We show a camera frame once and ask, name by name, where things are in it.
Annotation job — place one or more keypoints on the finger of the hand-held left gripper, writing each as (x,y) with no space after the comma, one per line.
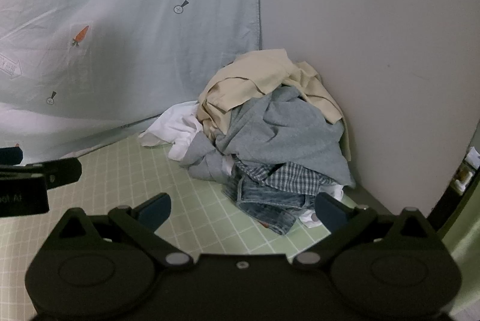
(10,155)
(63,171)

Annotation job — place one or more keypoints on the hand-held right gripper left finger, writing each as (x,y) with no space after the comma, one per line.
(154,213)

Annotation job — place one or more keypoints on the green checked bed sheet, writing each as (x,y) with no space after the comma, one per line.
(112,172)

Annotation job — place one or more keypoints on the blue denim jeans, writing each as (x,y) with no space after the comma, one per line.
(262,201)

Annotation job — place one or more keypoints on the grey sweatshirt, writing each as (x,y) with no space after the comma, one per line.
(285,133)

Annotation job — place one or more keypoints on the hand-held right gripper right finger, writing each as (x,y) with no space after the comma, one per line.
(330,213)

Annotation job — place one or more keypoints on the light blue carrot print quilt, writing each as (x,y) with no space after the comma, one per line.
(112,43)

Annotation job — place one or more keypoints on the white crumpled garment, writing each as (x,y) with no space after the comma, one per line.
(176,125)

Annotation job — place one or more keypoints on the small white yellow object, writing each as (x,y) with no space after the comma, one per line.
(467,165)

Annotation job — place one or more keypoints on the beige long-sleeve shirt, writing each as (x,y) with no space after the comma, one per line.
(243,75)

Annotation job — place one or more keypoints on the blue plaid shirt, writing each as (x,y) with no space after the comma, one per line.
(292,178)

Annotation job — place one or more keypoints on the white garment with red print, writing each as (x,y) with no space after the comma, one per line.
(332,190)

